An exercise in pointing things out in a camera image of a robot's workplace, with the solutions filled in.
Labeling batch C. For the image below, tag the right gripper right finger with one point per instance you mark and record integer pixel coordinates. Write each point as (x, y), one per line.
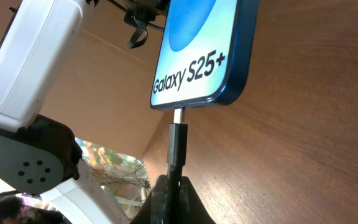
(192, 208)

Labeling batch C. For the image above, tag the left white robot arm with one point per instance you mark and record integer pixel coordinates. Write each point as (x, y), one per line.
(38, 155)

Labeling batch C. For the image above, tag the blue Galaxy smartphone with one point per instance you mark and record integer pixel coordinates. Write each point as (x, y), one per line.
(205, 53)

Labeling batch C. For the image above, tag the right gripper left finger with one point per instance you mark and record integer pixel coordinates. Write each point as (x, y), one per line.
(153, 210)

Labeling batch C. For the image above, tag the person's dark hair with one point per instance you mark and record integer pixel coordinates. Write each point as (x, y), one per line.
(13, 211)

